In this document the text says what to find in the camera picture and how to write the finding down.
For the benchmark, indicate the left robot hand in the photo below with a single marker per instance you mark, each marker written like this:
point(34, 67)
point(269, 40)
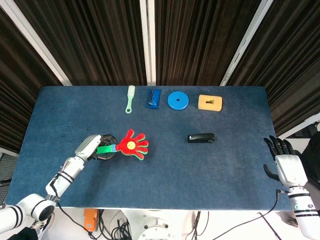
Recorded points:
point(86, 147)

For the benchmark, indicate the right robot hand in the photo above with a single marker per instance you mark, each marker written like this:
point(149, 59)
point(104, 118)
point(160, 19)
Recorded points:
point(290, 168)

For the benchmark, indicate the red and green hand clapper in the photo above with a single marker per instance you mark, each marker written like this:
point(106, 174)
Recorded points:
point(130, 145)

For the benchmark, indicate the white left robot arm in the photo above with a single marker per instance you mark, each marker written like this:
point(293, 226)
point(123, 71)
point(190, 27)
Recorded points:
point(66, 175)

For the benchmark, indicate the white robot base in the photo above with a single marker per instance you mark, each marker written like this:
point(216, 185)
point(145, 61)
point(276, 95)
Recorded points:
point(156, 227)

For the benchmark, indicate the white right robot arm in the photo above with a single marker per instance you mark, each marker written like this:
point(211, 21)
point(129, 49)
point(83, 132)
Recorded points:
point(303, 212)

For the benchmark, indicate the light green brush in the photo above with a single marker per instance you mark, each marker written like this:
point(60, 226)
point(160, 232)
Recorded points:
point(130, 100)

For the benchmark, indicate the orange box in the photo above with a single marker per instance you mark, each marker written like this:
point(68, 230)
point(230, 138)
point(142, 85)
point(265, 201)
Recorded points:
point(90, 220)

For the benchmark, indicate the blue table cloth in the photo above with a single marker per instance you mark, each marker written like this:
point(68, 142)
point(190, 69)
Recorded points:
point(162, 175)

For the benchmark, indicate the black and white sneaker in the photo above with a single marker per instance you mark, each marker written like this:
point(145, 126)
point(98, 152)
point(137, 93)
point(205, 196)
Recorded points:
point(40, 225)

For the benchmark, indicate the black stapler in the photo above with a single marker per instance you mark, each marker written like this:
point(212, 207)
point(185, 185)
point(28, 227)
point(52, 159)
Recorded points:
point(200, 138)

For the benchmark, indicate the blue disc with hole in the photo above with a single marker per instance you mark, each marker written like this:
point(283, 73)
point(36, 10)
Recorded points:
point(173, 102)

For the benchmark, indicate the yellow sponge block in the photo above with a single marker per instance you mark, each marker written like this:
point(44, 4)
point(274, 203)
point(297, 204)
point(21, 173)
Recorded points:
point(203, 105)

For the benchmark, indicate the dark pleated curtain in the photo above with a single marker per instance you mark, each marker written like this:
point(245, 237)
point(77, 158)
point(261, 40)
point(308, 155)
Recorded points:
point(100, 32)

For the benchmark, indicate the white frame post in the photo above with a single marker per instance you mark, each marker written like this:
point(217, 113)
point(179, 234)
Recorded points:
point(40, 47)
point(247, 42)
point(148, 42)

